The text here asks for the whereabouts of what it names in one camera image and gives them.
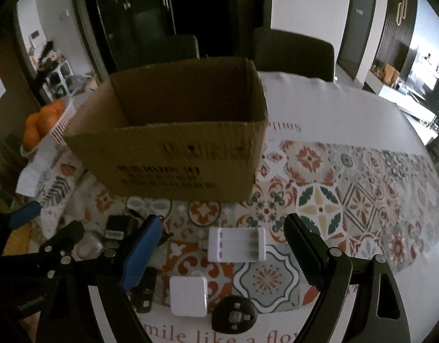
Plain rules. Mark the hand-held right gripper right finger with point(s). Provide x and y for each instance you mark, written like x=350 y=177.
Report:
x=302 y=252

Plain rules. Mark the white tissue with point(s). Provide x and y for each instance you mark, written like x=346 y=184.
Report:
x=33 y=175

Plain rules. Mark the dark dining chair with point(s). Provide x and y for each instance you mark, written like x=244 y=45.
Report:
x=294 y=53
x=183 y=48

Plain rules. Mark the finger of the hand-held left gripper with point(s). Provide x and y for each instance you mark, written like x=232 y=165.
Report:
x=24 y=214
x=67 y=235

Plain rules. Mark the patterned table runner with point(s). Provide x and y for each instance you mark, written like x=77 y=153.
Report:
x=348 y=200

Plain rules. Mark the small black device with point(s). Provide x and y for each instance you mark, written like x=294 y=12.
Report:
x=146 y=287

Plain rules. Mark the dark glass sliding door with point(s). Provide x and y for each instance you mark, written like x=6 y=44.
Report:
x=140 y=14

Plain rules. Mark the dark slatted wall panel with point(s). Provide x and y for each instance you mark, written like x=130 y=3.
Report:
x=396 y=25

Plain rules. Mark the white battery charger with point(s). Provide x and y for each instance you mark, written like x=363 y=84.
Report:
x=237 y=246

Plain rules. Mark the white cubby shelf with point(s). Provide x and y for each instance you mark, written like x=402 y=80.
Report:
x=60 y=75

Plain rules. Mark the brown cardboard box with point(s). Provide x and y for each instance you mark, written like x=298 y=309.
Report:
x=176 y=160

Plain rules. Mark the clear plastic object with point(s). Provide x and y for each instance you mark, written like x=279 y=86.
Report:
x=89 y=246

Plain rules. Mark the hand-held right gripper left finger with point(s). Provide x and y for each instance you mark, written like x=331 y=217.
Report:
x=142 y=253

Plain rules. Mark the dark hallway door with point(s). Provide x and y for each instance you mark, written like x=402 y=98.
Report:
x=358 y=25

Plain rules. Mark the black power adapter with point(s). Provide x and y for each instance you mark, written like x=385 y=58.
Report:
x=119 y=223

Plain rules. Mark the leaf printed tissue pouch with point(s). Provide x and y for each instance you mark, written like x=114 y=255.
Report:
x=60 y=189

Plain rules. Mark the white square power adapter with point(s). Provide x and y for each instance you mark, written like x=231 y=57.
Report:
x=187 y=296

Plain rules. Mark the orange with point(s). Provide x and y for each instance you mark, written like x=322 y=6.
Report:
x=31 y=135
x=57 y=106
x=46 y=118

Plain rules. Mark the white tv cabinet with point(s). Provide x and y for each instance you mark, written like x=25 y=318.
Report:
x=387 y=89

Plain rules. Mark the white plastic fruit basket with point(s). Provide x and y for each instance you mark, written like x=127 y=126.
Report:
x=62 y=123

